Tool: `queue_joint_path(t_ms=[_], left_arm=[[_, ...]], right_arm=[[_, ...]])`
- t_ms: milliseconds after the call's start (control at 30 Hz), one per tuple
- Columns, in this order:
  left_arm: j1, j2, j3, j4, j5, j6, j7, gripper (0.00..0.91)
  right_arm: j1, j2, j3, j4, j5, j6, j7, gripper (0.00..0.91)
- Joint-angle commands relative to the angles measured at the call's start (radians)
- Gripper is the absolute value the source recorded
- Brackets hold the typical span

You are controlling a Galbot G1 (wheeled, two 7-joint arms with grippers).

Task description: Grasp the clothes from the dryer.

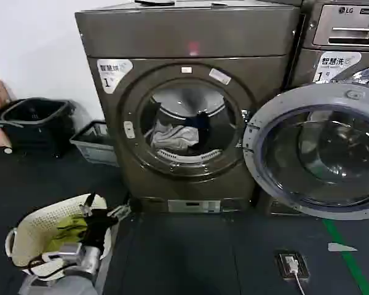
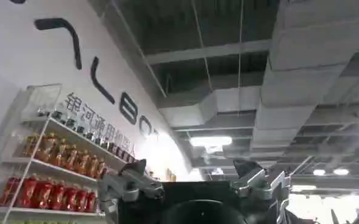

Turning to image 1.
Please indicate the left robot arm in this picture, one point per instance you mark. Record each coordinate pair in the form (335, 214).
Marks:
(64, 279)

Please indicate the flat black object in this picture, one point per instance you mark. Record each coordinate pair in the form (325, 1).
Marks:
(155, 2)

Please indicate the grey front-load dryer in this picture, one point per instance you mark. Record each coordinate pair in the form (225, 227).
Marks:
(184, 77)

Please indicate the floor power socket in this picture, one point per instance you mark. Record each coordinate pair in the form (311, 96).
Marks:
(292, 261)

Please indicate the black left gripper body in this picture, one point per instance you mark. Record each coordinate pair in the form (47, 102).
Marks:
(96, 229)

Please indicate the grey plastic crate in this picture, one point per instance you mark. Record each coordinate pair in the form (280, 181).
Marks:
(95, 147)

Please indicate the round glass dryer door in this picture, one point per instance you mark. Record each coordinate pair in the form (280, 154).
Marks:
(323, 147)

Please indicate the black plastic basket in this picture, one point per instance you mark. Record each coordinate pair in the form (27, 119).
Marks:
(34, 129)

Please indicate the black garment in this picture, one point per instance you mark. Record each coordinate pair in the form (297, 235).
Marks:
(203, 123)

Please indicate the white perforated laundry basket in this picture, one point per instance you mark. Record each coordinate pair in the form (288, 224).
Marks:
(37, 227)

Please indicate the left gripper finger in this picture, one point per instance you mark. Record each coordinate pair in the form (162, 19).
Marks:
(89, 204)
(120, 212)

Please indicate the grey dryer with drawer panel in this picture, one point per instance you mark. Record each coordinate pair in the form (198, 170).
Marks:
(338, 33)

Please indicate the green floor tape strip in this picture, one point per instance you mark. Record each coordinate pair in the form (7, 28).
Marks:
(347, 258)

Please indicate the yellow-green garment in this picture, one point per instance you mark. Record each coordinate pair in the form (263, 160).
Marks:
(69, 227)

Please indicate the white floor tape piece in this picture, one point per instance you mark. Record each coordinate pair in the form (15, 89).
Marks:
(341, 247)

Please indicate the white grey cloth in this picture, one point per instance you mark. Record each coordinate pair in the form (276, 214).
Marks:
(172, 136)

